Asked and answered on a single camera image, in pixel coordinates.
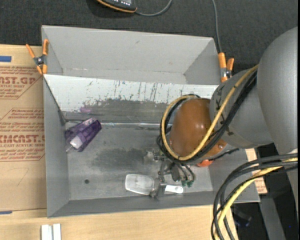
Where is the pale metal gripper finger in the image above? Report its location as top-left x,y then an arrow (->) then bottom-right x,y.
149,182 -> 167,201
145,149 -> 166,162

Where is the clear glass thing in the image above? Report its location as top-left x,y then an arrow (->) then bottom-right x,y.
124,173 -> 156,196

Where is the grey metal bin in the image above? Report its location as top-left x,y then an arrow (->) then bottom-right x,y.
40,24 -> 261,219

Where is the purple clear plastic bottle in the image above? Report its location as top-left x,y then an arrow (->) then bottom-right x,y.
64,117 -> 103,153

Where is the brown cardboard board, red print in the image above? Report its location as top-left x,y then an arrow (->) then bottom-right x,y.
0,43 -> 48,216

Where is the black cylinder on white bracket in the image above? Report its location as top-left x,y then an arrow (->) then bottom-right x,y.
164,165 -> 185,195

